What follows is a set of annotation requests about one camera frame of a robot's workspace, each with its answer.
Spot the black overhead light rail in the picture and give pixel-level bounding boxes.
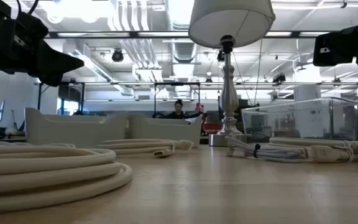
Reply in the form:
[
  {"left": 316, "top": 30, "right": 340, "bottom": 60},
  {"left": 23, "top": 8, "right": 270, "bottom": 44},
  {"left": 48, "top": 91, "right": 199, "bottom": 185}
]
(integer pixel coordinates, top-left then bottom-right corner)
[{"left": 47, "top": 30, "right": 332, "bottom": 40}]

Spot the red low cabinet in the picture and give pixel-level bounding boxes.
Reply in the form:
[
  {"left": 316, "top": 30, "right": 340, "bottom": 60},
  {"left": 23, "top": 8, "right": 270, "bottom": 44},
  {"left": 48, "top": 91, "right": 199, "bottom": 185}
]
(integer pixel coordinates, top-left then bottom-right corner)
[{"left": 203, "top": 121, "right": 224, "bottom": 134}]

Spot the clear plastic container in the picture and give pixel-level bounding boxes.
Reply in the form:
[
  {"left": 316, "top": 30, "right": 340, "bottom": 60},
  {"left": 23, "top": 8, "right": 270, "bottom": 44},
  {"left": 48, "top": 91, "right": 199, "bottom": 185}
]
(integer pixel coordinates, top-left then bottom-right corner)
[{"left": 241, "top": 96, "right": 358, "bottom": 142}]

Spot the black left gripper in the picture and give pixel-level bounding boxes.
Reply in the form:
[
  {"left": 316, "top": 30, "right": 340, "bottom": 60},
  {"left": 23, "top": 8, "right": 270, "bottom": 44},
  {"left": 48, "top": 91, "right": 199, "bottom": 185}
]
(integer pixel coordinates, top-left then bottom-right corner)
[{"left": 0, "top": 11, "right": 85, "bottom": 88}]

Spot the white cable bundle black tie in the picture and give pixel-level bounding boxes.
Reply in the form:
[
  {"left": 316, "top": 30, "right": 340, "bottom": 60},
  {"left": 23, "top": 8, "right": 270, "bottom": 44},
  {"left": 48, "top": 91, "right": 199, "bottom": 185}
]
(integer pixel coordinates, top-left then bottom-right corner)
[{"left": 224, "top": 136, "right": 354, "bottom": 164}]

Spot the black left wrist camera cable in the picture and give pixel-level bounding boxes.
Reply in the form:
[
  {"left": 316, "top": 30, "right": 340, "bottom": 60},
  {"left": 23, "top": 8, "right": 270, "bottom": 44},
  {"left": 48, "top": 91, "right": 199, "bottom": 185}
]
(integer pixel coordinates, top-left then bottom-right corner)
[{"left": 16, "top": 0, "right": 40, "bottom": 16}]

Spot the white shade silver table lamp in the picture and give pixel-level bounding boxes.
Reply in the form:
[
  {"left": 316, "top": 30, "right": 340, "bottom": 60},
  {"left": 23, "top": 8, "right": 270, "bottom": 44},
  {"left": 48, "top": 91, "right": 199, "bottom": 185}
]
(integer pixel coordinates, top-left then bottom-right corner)
[{"left": 188, "top": 0, "right": 276, "bottom": 147}]

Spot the short white plastic bin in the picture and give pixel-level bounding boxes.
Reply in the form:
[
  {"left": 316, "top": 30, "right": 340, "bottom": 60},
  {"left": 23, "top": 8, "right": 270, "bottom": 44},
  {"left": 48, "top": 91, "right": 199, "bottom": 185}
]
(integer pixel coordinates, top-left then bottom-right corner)
[{"left": 127, "top": 113, "right": 203, "bottom": 147}]

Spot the long white plastic bin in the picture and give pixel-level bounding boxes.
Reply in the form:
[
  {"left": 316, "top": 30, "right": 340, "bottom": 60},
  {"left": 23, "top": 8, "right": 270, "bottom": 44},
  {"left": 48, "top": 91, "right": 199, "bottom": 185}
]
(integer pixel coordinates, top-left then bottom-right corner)
[{"left": 24, "top": 107, "right": 129, "bottom": 149}]

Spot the thick cream cable coil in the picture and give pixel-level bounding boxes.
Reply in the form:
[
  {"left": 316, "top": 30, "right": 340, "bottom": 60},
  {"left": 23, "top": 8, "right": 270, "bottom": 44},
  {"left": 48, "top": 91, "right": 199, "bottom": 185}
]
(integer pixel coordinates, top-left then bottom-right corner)
[{"left": 0, "top": 141, "right": 133, "bottom": 215}]

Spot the person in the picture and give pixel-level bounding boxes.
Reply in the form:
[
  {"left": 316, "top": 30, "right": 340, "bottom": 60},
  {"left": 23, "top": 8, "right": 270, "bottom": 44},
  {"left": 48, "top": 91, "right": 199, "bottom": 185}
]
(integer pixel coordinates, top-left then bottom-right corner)
[{"left": 165, "top": 99, "right": 204, "bottom": 120}]

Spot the cream cable coil USB plug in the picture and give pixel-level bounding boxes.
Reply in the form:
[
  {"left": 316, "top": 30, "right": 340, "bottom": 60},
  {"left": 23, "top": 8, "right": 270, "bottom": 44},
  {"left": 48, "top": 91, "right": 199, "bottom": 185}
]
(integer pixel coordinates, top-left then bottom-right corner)
[{"left": 97, "top": 138, "right": 195, "bottom": 159}]

